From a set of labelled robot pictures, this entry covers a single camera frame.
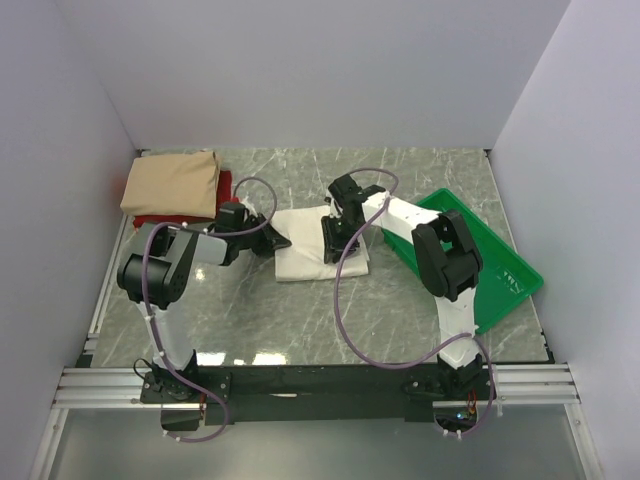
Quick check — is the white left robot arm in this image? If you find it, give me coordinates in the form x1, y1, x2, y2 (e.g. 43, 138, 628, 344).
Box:
117, 212, 292, 402

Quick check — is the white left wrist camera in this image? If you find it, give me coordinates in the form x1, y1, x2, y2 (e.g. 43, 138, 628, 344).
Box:
214, 201, 258, 233

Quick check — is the folded red t shirt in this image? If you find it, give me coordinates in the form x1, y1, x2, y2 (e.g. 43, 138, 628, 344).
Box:
132, 170, 236, 229

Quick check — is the green plastic tray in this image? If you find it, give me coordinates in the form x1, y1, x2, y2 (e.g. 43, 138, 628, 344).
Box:
382, 187, 545, 335

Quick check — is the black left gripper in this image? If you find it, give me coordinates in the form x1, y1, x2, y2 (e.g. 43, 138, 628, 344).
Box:
236, 213, 291, 257

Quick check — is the black base beam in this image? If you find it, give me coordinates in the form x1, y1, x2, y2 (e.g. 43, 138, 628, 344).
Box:
140, 364, 493, 425

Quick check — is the white t shirt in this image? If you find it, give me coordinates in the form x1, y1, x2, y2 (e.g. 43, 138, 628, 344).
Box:
272, 204, 372, 284

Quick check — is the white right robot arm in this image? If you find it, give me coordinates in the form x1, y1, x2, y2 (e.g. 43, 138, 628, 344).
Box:
321, 174, 483, 399

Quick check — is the folded beige t shirt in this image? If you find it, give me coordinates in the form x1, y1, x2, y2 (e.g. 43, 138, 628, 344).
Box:
120, 151, 220, 218

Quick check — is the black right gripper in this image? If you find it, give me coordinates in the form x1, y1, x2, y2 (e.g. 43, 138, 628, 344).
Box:
320, 215, 363, 264

